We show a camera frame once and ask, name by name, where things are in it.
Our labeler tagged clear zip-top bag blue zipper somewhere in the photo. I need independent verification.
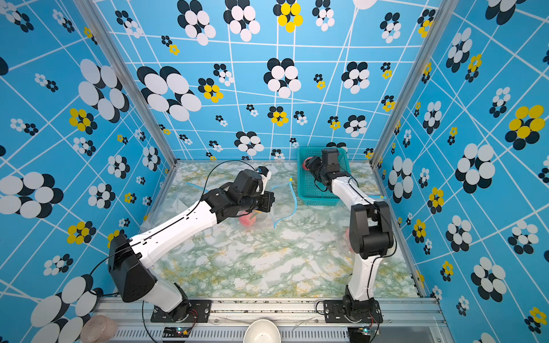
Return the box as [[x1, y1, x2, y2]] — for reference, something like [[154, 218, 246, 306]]
[[340, 194, 393, 271]]

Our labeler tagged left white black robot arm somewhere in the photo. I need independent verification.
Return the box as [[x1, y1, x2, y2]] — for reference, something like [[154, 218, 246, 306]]
[[108, 189, 275, 322]]

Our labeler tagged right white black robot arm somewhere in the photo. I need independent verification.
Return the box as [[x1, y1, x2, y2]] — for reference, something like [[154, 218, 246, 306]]
[[303, 149, 397, 324]]

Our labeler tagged teal plastic basket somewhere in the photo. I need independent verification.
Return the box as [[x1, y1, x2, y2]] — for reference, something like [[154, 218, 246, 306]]
[[297, 146, 350, 207]]

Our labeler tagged white bowl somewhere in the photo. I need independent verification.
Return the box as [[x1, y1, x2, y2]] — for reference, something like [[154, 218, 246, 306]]
[[243, 319, 282, 343]]

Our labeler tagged pink translucent object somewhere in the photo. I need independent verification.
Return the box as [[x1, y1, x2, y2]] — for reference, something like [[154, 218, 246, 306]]
[[80, 315, 118, 343]]

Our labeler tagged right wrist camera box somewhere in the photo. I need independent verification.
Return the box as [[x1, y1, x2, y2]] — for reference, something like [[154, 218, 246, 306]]
[[322, 147, 340, 170]]

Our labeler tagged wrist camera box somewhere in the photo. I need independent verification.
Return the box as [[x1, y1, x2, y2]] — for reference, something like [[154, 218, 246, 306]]
[[231, 166, 272, 196], [322, 147, 340, 170]]

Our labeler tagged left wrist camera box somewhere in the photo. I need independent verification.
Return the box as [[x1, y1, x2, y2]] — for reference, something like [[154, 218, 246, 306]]
[[231, 166, 272, 196]]

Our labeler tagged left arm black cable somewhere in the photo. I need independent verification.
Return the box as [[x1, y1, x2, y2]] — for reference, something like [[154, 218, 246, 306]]
[[204, 160, 258, 198]]

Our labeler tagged aluminium front rail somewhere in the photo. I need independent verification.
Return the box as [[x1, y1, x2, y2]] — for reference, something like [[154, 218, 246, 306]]
[[95, 298, 454, 342]]

